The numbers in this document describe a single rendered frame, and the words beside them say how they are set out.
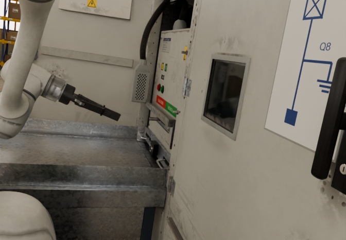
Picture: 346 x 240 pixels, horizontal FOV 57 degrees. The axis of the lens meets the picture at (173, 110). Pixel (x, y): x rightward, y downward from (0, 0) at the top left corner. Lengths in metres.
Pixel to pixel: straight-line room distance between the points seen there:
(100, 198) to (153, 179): 0.18
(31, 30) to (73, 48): 0.76
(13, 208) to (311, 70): 0.46
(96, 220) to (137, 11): 1.01
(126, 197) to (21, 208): 0.58
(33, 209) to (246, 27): 0.48
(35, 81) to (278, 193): 0.92
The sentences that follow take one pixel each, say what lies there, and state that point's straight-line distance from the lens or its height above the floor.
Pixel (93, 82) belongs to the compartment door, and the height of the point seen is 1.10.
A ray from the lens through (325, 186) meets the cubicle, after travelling 0.44.
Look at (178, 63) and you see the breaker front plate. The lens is 1.21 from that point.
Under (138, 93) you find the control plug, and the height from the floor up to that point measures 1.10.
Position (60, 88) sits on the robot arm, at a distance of 1.22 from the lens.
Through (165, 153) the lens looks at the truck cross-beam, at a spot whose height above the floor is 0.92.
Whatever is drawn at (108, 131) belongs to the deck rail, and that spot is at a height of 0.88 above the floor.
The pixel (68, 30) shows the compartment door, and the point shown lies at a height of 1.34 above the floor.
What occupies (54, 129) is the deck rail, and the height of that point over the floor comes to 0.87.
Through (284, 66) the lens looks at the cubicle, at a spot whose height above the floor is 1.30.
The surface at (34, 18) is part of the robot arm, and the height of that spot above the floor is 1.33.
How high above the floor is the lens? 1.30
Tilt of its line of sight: 10 degrees down
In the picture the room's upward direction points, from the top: 9 degrees clockwise
